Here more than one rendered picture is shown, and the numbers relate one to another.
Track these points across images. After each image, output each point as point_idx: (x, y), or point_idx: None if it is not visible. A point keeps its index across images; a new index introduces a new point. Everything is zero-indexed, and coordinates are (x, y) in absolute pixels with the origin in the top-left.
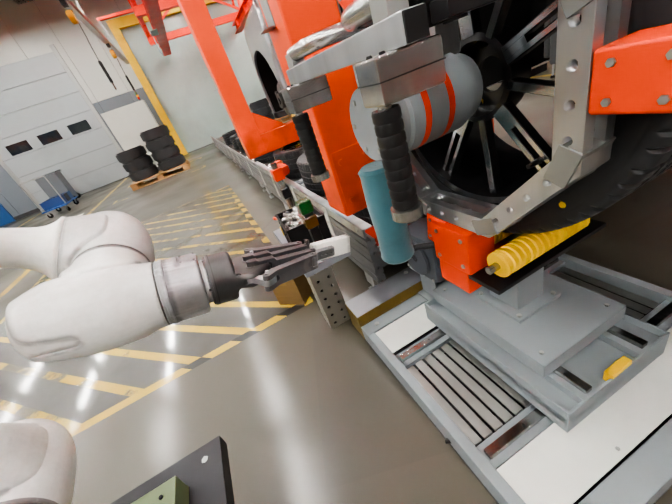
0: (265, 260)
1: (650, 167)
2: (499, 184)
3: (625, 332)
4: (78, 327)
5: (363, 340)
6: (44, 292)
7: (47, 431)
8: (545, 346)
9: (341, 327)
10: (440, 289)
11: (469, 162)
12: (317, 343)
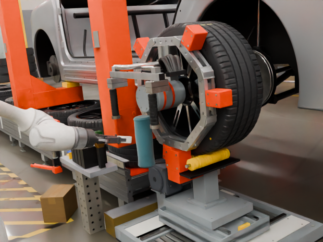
0: (104, 135)
1: (227, 125)
2: None
3: (251, 215)
4: (56, 136)
5: (114, 239)
6: (47, 125)
7: None
8: (214, 216)
9: (97, 233)
10: (167, 198)
11: (184, 125)
12: (79, 241)
